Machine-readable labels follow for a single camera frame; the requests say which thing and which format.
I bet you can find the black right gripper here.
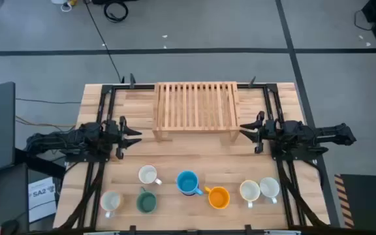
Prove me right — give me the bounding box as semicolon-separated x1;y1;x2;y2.
239;110;279;154

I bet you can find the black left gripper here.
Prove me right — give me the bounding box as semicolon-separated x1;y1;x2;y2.
102;116;142;160

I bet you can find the black-white patterned mug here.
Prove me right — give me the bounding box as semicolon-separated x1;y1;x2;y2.
138;164;163;186

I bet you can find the blue patterned white mug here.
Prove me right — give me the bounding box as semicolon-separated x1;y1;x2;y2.
258;177;281;204

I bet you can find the yellow-rimmed patterned mug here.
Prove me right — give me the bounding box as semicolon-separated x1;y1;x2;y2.
239;180;261;209

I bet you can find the orange-rimmed patterned mug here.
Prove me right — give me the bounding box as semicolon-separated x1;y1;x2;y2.
99;191;123;219

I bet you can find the green faceted mug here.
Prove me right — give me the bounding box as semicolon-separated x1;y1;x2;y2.
136;186;158;215

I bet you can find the blue faceted mug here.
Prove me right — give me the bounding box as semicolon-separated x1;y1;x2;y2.
176;170;204;197

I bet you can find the orange-yellow faceted mug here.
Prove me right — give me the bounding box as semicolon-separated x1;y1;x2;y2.
204;185;231;210

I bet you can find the wooden slatted rack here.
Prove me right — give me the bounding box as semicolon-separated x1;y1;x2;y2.
151;81;242;143

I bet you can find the white SA2 box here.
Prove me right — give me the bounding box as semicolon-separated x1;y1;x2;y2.
27;176;57;223

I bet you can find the hazard-striped black mat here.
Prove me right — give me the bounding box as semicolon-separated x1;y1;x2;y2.
334;173;376;230

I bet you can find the grey low desk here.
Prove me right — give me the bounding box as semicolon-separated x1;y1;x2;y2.
0;163;29;235

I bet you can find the black computer mouse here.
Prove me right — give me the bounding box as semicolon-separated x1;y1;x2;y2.
0;219;21;235

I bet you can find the black aluminium table frame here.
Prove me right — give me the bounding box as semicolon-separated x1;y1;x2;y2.
55;83;331;231

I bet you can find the long black floor cable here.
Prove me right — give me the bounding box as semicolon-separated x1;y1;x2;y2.
84;0;124;83

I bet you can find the coiled black cable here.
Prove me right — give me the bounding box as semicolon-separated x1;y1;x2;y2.
103;1;129;23

